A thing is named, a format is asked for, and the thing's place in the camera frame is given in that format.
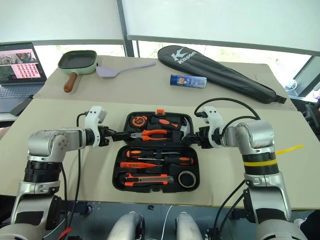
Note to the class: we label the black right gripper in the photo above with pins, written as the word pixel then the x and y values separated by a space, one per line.
pixel 205 137

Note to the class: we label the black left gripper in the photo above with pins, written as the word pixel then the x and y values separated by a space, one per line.
pixel 103 136

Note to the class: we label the black plastic tool case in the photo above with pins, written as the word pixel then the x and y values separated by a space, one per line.
pixel 172 143

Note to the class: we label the flat-blade orange black screwdriver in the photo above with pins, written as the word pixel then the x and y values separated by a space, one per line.
pixel 136 153

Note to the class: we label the cross-tip orange black screwdriver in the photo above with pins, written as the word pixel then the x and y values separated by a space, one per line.
pixel 180 160

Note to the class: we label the orange voltage tester pen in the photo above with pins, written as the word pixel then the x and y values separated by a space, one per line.
pixel 132 165

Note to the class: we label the black electrical tape roll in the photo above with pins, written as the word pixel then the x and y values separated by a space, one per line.
pixel 180 183

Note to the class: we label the orange black utility knife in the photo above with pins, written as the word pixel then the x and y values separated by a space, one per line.
pixel 145 179

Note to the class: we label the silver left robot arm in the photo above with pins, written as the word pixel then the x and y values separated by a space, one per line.
pixel 50 142

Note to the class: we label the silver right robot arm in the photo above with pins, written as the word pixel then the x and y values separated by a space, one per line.
pixel 260 132

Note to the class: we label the orange black tape measure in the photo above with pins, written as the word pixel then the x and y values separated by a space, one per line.
pixel 138 121

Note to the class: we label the blue white tube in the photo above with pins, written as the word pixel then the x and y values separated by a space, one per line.
pixel 188 81

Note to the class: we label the purple silicone spatula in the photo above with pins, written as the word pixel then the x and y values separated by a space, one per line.
pixel 107 72

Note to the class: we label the black Kason racket bag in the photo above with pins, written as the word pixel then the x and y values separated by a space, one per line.
pixel 217 70

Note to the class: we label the small black clip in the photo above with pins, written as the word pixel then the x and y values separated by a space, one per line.
pixel 150 207

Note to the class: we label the silver rounded shape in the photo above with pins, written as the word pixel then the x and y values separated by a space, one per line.
pixel 126 226
pixel 187 226

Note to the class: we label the grey laptop pink screen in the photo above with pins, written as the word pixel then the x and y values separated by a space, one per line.
pixel 18 80

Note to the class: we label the white roller blind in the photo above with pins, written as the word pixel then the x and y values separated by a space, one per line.
pixel 225 21
pixel 60 18

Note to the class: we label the black office chair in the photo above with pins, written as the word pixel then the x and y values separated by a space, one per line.
pixel 312 115

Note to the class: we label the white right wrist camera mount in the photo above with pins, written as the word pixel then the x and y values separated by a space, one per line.
pixel 216 122

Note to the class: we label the dark window frame post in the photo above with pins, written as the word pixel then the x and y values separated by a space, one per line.
pixel 126 27

